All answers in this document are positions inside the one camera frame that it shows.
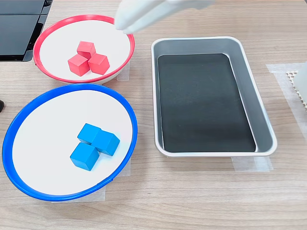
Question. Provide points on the blue cube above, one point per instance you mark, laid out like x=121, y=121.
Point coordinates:
x=84, y=157
x=86, y=131
x=106, y=142

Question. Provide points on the red-rimmed white plate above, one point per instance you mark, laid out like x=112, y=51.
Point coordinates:
x=60, y=33

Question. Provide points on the pale perforated base plate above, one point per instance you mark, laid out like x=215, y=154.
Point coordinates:
x=293, y=75

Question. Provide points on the small black object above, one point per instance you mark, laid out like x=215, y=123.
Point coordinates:
x=1, y=106

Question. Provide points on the clear tape strip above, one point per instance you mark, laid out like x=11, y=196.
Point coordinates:
x=251, y=164
x=126, y=167
x=124, y=73

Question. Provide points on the steel tray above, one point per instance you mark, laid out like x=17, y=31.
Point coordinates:
x=254, y=91

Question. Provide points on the red cube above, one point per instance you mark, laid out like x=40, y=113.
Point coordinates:
x=98, y=63
x=78, y=65
x=86, y=48

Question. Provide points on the blue-rimmed white plate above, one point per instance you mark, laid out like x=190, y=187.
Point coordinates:
x=48, y=143

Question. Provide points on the black glossy panel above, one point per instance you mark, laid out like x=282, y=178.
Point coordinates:
x=21, y=6
x=16, y=36

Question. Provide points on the black tray mat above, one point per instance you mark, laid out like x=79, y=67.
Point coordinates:
x=204, y=103

